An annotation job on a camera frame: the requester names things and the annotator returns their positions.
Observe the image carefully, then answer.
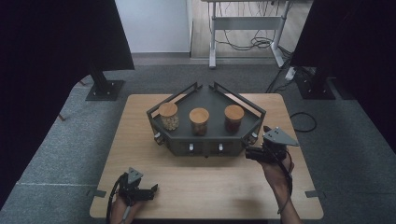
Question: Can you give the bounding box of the bundle of black cables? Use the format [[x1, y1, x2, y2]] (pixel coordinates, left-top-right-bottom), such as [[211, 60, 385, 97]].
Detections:
[[214, 1, 276, 51]]

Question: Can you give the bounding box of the hand-held gripper cable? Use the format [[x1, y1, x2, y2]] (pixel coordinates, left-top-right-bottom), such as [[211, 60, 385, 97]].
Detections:
[[270, 145, 295, 216], [105, 172, 132, 224]]

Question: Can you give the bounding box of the left hand-held gripper cable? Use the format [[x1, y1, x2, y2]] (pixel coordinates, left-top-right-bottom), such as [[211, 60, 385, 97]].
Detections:
[[105, 172, 132, 224]]

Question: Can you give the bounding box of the glass jar with brown contents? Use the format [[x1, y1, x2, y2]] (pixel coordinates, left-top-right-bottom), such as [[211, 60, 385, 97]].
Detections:
[[188, 106, 211, 137]]

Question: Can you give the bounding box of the glass jar with dark red contents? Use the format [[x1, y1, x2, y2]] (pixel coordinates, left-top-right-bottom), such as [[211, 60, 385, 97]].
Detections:
[[223, 104, 246, 133]]

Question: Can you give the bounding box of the white power strip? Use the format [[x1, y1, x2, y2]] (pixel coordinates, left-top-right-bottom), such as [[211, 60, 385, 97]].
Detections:
[[284, 66, 297, 81]]

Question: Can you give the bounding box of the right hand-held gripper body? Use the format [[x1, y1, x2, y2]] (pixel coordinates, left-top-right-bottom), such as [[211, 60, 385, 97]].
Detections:
[[261, 126, 300, 164]]

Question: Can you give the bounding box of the white desk frame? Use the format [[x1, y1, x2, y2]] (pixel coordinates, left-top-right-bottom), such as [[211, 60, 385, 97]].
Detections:
[[201, 0, 294, 70]]

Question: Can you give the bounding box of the person's left hand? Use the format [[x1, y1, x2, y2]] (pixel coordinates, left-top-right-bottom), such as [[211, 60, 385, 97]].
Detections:
[[109, 195, 145, 224]]

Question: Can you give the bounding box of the looped black floor cable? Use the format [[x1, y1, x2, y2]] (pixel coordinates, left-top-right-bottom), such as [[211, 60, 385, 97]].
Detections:
[[289, 111, 318, 133]]

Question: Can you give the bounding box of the black metal stand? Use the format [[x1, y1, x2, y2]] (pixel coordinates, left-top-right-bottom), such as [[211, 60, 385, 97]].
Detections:
[[85, 65, 126, 103], [294, 65, 337, 101]]

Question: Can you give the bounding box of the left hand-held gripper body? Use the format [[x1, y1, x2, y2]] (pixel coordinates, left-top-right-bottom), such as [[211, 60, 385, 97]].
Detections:
[[118, 166, 149, 204]]

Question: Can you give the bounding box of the grey tape strip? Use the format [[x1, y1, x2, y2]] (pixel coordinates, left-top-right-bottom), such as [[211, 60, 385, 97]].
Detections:
[[304, 189, 327, 201], [86, 189, 107, 199]]

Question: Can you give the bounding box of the black corner shelf rack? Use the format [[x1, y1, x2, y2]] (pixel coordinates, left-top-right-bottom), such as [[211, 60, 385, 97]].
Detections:
[[146, 81, 267, 158]]

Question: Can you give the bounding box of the person's right hand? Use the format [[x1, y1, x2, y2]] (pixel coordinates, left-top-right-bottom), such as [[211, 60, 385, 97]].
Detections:
[[259, 148, 295, 201]]

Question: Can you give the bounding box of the right hand-held gripper cable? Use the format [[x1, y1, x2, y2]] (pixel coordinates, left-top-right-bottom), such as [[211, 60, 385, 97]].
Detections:
[[270, 145, 295, 216]]

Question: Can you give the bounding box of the black curtain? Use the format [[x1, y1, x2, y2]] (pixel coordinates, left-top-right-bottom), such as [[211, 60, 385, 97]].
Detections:
[[290, 0, 396, 154], [0, 0, 136, 210]]

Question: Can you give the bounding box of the glass jar with pale contents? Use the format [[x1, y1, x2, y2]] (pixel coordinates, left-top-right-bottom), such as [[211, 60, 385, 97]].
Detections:
[[158, 101, 181, 132]]

